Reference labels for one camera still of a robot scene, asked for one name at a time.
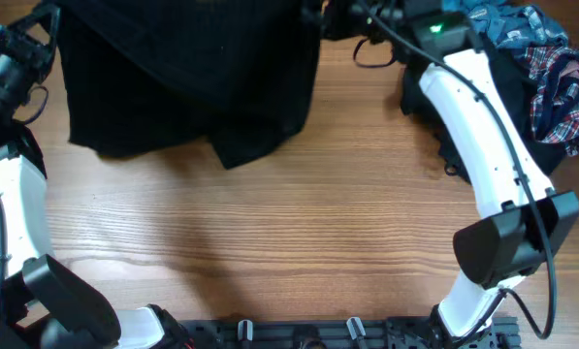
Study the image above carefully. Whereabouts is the black knit sweater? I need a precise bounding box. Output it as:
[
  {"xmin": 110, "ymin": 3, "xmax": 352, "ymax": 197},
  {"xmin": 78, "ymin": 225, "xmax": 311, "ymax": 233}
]
[{"xmin": 57, "ymin": 0, "xmax": 321, "ymax": 169}]

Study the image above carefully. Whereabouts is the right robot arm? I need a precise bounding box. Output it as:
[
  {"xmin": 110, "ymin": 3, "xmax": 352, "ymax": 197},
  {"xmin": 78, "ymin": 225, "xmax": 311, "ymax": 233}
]
[{"xmin": 317, "ymin": 1, "xmax": 579, "ymax": 348}]

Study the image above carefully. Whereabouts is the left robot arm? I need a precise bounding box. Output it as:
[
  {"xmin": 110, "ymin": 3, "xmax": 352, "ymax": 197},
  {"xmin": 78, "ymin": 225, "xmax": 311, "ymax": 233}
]
[{"xmin": 0, "ymin": 5, "xmax": 195, "ymax": 348}]

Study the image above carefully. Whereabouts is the blue patterned garment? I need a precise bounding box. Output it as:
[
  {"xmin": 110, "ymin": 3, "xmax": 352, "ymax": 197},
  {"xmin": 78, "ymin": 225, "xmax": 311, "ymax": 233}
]
[{"xmin": 442, "ymin": 0, "xmax": 569, "ymax": 49}]

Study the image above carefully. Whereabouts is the black garment underneath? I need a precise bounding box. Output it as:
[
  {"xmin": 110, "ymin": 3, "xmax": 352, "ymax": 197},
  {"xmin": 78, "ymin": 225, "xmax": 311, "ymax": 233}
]
[{"xmin": 401, "ymin": 35, "xmax": 565, "ymax": 189}]

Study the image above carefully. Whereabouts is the red plaid shirt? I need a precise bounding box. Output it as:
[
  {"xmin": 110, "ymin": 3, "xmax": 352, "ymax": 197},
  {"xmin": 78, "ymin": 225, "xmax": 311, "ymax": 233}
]
[{"xmin": 514, "ymin": 47, "xmax": 579, "ymax": 156}]

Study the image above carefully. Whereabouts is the right black camera cable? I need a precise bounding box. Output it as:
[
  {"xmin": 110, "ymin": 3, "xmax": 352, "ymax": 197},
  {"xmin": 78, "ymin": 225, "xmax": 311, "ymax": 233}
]
[{"xmin": 356, "ymin": 0, "xmax": 559, "ymax": 349}]

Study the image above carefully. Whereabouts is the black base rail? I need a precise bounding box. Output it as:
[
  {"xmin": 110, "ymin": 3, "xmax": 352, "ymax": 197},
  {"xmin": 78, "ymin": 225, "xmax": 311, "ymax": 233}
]
[{"xmin": 181, "ymin": 317, "xmax": 522, "ymax": 349}]

